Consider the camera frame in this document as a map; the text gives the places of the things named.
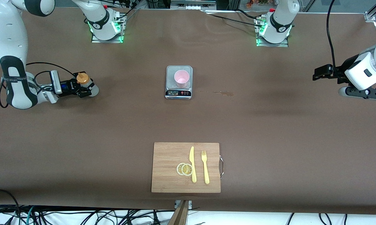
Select clear sauce bottle orange cap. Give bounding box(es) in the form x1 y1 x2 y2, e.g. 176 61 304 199
76 72 100 96

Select pink plastic cup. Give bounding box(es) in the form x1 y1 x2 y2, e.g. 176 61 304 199
174 70 190 88

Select silver digital kitchen scale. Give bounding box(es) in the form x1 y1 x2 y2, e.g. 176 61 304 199
165 65 193 100

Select colourful toy food pile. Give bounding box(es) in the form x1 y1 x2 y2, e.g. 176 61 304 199
245 0 270 8

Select yellow plastic knife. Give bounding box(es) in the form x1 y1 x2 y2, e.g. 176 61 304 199
189 146 197 183

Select white power strip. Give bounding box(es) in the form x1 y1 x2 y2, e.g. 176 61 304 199
171 0 217 10

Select yellow plastic fork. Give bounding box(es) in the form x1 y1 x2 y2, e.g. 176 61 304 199
201 150 210 184

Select wooden beam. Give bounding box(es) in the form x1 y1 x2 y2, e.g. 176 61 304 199
167 200 190 225

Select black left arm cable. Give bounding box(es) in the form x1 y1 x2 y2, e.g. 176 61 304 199
326 0 340 79

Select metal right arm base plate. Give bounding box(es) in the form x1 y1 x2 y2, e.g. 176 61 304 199
91 12 125 44

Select aluminium frame profile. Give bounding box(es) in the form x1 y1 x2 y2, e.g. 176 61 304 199
364 0 376 23

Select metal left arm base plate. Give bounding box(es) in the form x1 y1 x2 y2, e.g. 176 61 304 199
255 16 289 48

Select black cable on table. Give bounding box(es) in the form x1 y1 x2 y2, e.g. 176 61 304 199
203 9 266 29

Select black looped floor cable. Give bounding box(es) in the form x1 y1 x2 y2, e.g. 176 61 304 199
0 188 21 225

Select teal floor cable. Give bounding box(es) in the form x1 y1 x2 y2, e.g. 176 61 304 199
25 205 35 225

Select metal table bracket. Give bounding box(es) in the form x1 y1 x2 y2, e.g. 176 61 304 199
174 200 192 210

